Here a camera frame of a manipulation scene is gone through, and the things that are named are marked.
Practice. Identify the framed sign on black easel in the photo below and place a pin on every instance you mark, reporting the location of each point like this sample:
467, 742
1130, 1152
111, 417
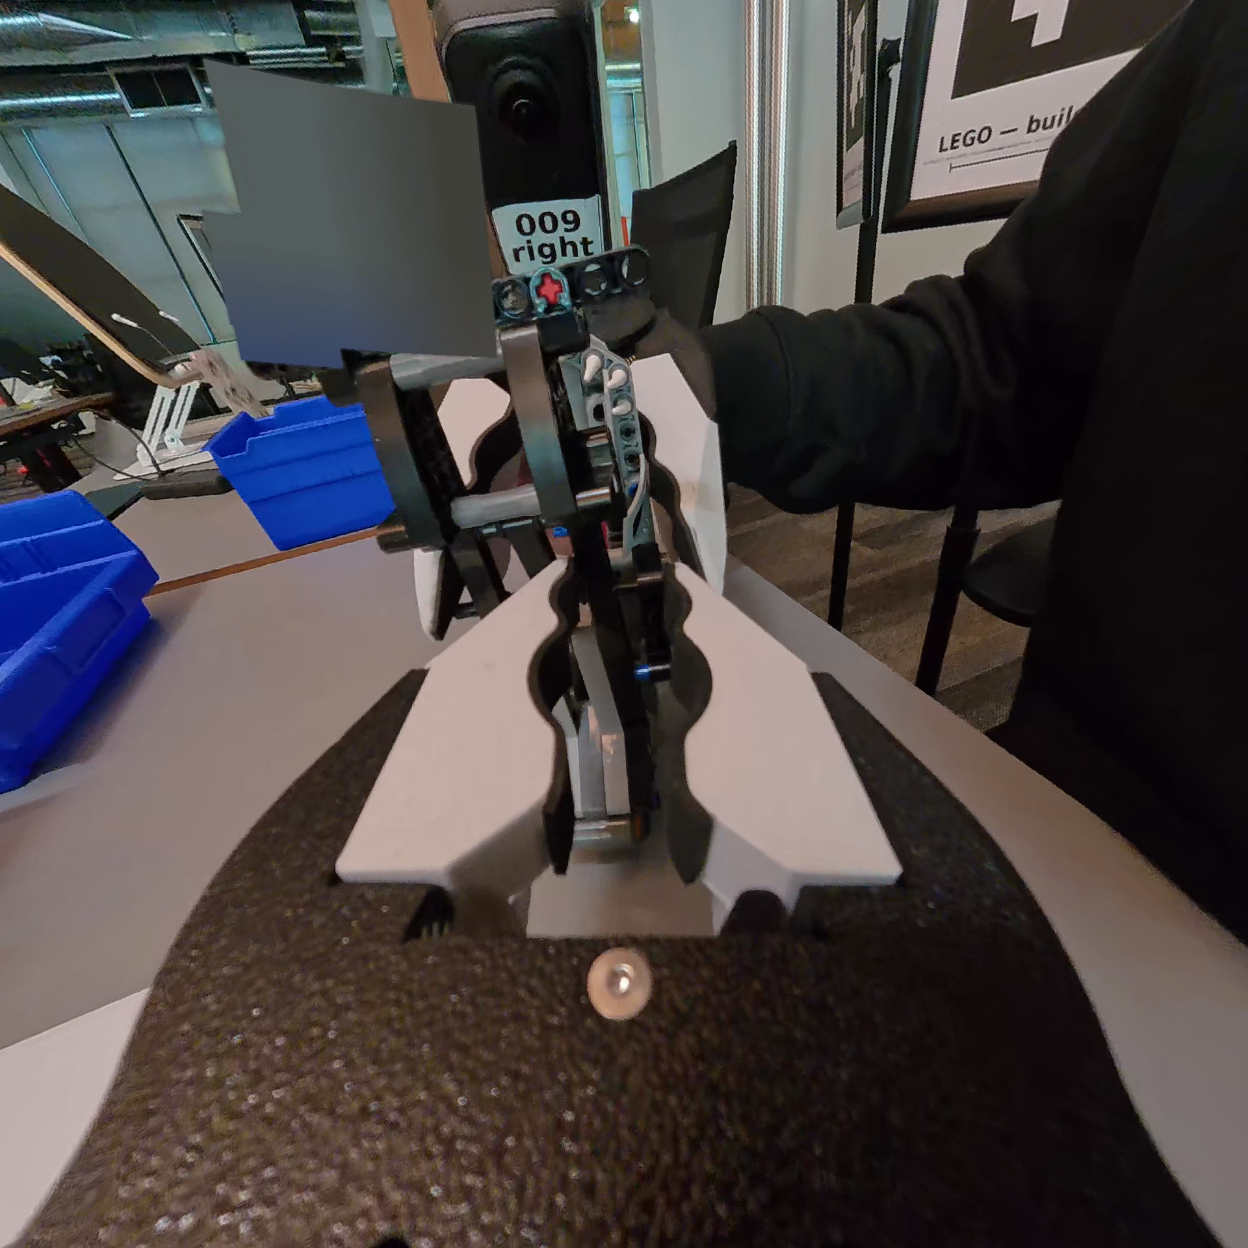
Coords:
986, 99

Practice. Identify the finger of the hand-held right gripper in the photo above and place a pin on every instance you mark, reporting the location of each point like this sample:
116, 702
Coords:
475, 409
697, 458

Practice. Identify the black chair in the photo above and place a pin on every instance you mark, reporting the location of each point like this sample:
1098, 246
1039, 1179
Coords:
685, 234
1010, 574

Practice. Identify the large blue storage bin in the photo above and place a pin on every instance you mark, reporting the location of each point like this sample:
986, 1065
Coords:
58, 624

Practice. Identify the white instruction booklet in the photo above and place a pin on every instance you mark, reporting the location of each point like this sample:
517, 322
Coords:
50, 1101

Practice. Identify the black rectangular device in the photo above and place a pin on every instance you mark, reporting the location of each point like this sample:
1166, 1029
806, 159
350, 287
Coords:
191, 485

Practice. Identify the dark framed picture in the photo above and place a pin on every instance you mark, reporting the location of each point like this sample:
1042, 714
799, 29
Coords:
857, 99

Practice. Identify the silver metal column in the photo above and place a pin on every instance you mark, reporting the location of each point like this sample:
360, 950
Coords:
769, 146

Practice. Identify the person's right forearm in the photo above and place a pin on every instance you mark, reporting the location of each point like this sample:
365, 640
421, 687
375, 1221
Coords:
878, 400

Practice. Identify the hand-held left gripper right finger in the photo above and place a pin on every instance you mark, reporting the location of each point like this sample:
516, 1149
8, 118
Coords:
789, 780

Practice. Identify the grey red toy truck model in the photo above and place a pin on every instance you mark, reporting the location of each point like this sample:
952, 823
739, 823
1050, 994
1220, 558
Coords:
538, 439

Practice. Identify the small blue storage bin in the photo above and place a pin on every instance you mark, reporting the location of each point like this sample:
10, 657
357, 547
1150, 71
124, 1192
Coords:
303, 469

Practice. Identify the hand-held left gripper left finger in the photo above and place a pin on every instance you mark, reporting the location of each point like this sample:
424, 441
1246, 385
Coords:
440, 780

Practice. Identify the black curved plywood board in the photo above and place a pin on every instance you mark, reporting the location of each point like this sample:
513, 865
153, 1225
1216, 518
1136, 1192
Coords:
89, 283

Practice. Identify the person's black hoodie torso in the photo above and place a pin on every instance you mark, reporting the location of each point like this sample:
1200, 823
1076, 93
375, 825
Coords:
1152, 487

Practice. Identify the printed paper strip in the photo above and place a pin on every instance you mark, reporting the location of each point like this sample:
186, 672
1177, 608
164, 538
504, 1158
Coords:
229, 385

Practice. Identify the white laptop stand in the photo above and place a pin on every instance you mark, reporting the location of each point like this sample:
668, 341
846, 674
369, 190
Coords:
171, 427

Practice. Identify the silver ventilation duct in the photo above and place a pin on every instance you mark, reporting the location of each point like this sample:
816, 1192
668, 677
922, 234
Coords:
119, 38

